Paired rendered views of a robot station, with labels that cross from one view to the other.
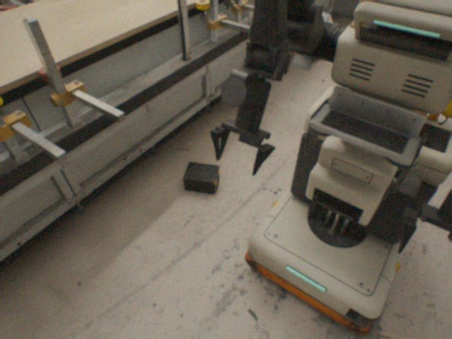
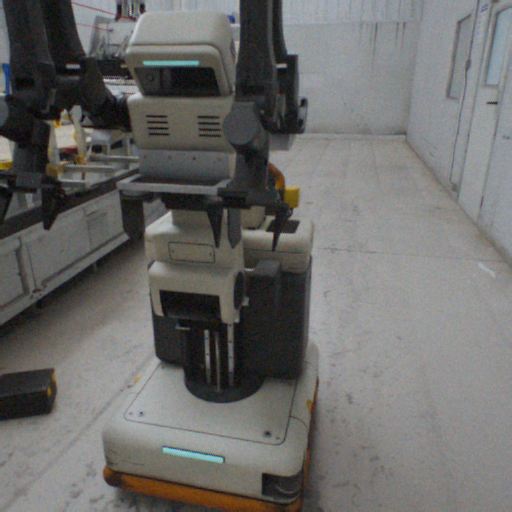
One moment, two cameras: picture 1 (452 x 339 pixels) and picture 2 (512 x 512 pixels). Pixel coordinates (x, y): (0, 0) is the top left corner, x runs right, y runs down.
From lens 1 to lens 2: 47 cm
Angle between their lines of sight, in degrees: 31
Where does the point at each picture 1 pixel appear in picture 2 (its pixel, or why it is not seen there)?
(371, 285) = (280, 431)
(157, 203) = not seen: outside the picture
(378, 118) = (189, 169)
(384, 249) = (288, 388)
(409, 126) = (218, 167)
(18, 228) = not seen: outside the picture
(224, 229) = (68, 456)
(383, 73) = (178, 122)
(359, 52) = (148, 106)
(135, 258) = not seen: outside the picture
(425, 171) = (283, 257)
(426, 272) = (358, 423)
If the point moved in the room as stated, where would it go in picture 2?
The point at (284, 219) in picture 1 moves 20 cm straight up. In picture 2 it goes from (151, 391) to (147, 339)
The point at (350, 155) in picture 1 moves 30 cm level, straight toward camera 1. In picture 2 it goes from (184, 233) to (147, 283)
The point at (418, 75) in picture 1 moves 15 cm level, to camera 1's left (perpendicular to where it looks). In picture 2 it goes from (206, 115) to (137, 117)
